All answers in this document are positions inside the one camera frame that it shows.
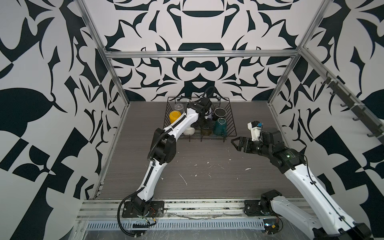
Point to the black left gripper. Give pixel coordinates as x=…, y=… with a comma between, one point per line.
x=208, y=121

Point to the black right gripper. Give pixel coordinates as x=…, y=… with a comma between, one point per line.
x=247, y=141

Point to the olive glass cup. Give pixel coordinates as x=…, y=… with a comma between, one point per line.
x=206, y=131

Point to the green mug cream inside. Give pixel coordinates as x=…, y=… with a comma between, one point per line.
x=220, y=128

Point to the white mug red inside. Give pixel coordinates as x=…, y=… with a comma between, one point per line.
x=189, y=131

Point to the black mug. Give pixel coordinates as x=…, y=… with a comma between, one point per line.
x=219, y=113

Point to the clear glass cup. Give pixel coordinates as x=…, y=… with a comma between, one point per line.
x=179, y=107

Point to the yellow mug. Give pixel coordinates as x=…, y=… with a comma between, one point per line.
x=174, y=115

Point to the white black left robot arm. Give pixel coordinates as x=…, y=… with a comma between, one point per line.
x=162, y=151

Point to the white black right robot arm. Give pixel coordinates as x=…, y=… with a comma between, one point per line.
x=330, y=222

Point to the black wire dish rack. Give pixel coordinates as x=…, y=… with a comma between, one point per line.
x=217, y=102

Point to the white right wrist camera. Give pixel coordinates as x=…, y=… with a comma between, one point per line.
x=255, y=128

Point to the grey wall hook rail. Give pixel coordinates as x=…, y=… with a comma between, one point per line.
x=361, y=111

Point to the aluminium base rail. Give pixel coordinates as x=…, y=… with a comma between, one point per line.
x=97, y=209

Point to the white slotted cable duct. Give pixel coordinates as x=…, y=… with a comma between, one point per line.
x=201, y=224

